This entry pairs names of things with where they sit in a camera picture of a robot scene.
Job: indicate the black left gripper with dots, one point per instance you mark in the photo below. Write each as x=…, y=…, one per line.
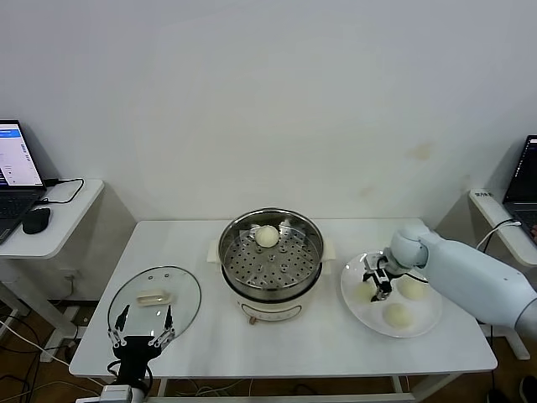
x=136, y=350

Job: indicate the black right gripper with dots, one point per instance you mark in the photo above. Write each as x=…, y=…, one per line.
x=379, y=263

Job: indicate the white steamed baozi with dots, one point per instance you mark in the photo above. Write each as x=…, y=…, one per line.
x=413, y=290
x=267, y=236
x=398, y=315
x=361, y=293

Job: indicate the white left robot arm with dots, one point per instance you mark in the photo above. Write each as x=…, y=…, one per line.
x=119, y=394

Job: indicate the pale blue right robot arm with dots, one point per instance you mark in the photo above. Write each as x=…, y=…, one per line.
x=461, y=268

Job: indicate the perforated steel steamer basket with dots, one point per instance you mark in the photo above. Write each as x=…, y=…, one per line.
x=285, y=268

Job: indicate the person hand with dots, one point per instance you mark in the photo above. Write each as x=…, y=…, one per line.
x=534, y=233

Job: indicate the white round plate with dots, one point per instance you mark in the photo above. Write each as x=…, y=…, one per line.
x=369, y=320

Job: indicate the cream electric cooking pot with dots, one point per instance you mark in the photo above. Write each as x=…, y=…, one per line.
x=272, y=311

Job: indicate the black computer mouse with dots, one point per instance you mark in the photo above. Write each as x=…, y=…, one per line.
x=36, y=220

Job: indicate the black laptop dark screen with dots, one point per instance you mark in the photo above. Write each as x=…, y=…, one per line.
x=524, y=176

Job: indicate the black shoe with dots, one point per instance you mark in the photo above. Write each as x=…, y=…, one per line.
x=529, y=390

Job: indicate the black laptop bright screen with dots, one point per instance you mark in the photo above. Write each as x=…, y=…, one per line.
x=17, y=168

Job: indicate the white wall socket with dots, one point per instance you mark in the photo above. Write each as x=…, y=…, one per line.
x=72, y=276

